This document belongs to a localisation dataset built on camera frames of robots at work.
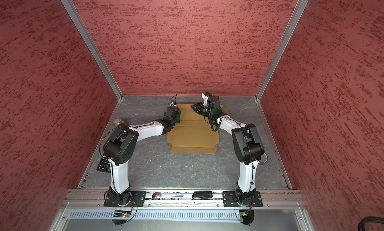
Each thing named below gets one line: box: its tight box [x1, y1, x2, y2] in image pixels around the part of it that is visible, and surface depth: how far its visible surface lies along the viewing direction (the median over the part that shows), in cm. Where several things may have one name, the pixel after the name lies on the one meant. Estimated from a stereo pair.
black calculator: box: [96, 157, 111, 173], surface depth 85 cm
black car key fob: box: [192, 190, 213, 200], surface depth 75 cm
